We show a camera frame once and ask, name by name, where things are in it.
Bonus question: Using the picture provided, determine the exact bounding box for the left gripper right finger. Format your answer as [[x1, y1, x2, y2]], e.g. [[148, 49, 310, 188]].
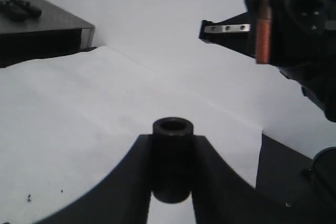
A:
[[189, 135, 307, 224]]

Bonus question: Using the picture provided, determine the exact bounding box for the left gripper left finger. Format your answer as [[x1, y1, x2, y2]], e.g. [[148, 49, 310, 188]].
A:
[[33, 134, 153, 224]]

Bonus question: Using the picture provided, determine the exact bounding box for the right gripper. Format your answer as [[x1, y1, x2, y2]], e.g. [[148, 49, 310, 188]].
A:
[[244, 0, 336, 123]]

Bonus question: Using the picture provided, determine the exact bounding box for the copper threaded bolt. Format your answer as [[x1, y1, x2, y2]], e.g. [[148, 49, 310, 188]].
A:
[[255, 0, 271, 65]]

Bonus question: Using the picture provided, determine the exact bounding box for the black cylindrical sleeve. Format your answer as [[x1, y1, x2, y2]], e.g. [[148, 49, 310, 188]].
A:
[[151, 116, 194, 204]]

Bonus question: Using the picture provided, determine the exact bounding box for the black clamp fixture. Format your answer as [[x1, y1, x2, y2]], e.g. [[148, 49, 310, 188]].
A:
[[0, 0, 43, 22]]

